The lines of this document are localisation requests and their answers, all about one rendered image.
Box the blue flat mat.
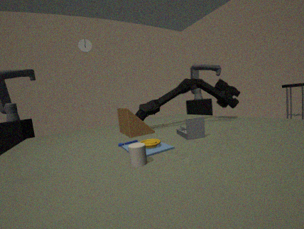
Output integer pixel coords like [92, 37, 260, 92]
[121, 142, 175, 157]

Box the beige cylinder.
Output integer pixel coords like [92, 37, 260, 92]
[128, 143, 147, 167]

